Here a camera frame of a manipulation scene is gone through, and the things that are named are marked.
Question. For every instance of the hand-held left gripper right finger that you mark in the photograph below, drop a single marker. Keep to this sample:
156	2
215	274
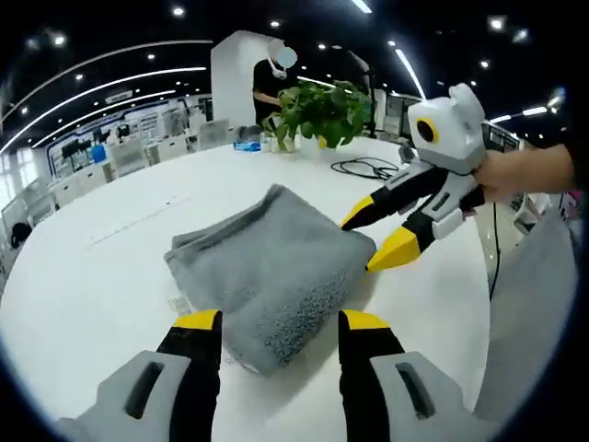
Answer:
363	368

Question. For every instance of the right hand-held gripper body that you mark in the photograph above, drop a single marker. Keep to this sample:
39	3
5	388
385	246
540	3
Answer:
453	133

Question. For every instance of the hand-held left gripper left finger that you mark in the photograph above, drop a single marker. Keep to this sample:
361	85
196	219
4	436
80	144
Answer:
193	368

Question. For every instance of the grey towel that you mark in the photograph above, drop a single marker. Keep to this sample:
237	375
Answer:
271	267

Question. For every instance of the person's right hand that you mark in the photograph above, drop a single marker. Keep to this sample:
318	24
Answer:
499	177

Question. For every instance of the potted green plant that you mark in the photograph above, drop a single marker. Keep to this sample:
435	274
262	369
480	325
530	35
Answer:
322	110

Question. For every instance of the white table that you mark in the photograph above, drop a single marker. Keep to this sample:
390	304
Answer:
110	258

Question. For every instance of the blue tissue packet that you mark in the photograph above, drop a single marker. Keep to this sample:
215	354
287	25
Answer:
246	145

